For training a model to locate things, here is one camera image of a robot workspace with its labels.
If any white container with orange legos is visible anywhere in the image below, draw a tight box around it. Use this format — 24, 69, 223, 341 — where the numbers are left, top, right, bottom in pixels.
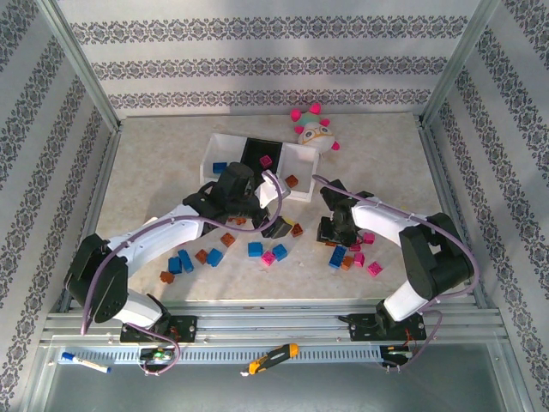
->
274, 142, 323, 203

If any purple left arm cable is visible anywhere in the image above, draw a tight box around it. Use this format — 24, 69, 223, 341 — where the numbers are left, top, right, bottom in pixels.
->
80, 170, 285, 378

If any white container with blue legos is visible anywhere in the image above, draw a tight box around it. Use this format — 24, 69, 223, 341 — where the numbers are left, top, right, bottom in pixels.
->
199, 132, 249, 186

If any black container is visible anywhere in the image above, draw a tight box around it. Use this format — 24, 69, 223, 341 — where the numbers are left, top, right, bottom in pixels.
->
239, 138, 285, 181

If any grey slotted cable duct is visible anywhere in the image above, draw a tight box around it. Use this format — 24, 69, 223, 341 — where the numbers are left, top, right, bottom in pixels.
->
57, 345, 387, 366

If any yellow black utility knife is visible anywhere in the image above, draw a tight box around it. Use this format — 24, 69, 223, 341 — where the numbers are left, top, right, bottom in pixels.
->
240, 342, 300, 378

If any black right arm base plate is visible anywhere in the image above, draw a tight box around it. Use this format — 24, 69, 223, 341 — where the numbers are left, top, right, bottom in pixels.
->
338, 312, 428, 343

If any aluminium frame post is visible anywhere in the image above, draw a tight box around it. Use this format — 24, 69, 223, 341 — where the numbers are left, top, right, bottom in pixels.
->
36, 0, 124, 132
418, 0, 503, 125

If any small green circuit board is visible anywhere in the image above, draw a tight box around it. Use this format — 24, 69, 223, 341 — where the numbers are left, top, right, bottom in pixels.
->
381, 345, 415, 360
139, 348, 175, 364

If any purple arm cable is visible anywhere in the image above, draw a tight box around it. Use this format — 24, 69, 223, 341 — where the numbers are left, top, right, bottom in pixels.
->
80, 170, 285, 378
311, 173, 477, 374

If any white blue marker pen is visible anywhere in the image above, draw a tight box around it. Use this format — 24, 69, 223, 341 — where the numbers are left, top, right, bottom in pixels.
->
61, 351, 112, 373

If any aluminium mounting rail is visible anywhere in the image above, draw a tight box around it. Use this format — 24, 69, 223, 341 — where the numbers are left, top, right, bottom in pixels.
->
38, 300, 511, 345

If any white pink plush toy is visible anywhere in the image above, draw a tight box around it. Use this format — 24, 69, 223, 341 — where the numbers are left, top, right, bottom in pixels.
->
289, 102, 342, 161

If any aluminium side rail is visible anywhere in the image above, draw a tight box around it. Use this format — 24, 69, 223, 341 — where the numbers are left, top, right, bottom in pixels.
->
58, 126, 124, 312
415, 115, 492, 308

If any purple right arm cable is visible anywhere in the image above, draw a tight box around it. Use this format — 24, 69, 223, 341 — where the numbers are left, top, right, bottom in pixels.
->
311, 173, 477, 374

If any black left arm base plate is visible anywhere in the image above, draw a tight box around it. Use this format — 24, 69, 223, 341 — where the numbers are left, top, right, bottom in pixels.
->
119, 315, 199, 344

